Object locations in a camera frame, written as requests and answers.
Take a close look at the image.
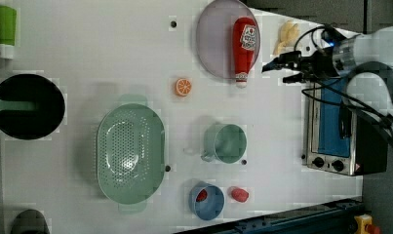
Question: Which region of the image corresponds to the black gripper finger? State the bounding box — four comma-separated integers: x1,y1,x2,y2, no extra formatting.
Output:
283,73,305,84
262,52,301,72

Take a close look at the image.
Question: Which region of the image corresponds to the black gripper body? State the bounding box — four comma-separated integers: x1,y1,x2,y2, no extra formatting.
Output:
298,51,338,82

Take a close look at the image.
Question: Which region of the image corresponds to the red ketchup bottle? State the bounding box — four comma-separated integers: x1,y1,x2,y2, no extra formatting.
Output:
232,17,256,88

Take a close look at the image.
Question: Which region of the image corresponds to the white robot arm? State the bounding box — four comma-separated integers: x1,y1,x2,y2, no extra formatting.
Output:
262,24,393,146

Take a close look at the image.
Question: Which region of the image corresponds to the grey round plate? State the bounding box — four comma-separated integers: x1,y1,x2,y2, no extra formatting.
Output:
196,0,256,79

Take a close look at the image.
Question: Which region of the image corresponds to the peeled banana toy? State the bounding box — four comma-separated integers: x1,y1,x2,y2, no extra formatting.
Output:
273,20,300,56

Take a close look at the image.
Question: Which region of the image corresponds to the silver black toaster oven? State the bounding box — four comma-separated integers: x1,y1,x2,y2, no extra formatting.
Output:
302,80,388,176

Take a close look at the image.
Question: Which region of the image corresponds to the green mug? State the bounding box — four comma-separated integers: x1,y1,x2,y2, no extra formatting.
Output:
201,124,247,164

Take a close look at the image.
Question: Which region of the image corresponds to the orange slice toy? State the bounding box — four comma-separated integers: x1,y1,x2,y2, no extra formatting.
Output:
175,78,192,97

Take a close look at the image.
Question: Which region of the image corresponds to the red strawberry toy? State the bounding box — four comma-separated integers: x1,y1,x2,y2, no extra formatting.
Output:
231,187,250,203

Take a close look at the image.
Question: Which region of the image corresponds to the red strawberry in cup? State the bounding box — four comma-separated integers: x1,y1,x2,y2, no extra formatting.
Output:
196,189,208,202

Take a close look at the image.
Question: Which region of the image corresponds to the blue cup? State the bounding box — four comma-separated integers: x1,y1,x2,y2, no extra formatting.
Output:
188,181,225,220

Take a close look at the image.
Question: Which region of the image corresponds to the yellow emergency stop button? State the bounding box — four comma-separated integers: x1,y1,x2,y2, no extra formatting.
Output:
354,214,381,234

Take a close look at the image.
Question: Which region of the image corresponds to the green perforated colander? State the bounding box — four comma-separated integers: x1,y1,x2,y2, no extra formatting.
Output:
96,95,165,214

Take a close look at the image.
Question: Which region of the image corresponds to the black pan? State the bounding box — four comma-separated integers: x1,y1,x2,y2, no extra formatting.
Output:
0,74,65,140

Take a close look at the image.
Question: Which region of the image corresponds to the green white bottle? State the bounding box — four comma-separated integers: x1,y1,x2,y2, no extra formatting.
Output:
0,5,17,59

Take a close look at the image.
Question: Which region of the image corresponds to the green spatula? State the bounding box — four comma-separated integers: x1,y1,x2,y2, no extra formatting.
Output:
0,99,36,111

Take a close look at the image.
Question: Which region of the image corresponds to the dark grey object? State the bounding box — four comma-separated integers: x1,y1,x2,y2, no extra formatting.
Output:
10,210,51,234

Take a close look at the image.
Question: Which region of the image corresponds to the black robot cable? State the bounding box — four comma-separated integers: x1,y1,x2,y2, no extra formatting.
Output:
294,24,393,186

